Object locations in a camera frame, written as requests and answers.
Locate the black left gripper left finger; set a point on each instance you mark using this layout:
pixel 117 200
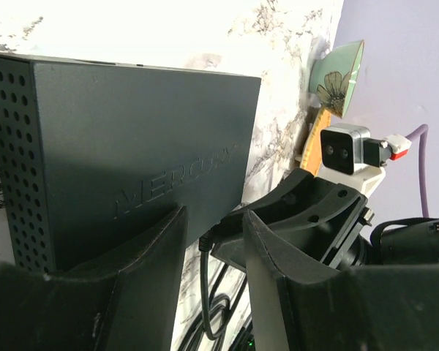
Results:
pixel 123 300

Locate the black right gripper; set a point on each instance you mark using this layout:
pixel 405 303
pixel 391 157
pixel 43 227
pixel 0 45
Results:
pixel 328 230

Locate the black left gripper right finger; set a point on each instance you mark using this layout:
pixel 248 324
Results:
pixel 299 303

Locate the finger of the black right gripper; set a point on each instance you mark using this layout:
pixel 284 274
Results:
pixel 282 202

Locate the black network switch box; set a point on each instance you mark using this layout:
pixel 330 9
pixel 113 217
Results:
pixel 93 153

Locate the green floral bowl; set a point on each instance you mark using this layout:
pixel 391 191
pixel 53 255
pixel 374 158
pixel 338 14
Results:
pixel 333 78

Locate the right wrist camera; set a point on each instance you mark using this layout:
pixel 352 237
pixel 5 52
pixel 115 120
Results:
pixel 348 148

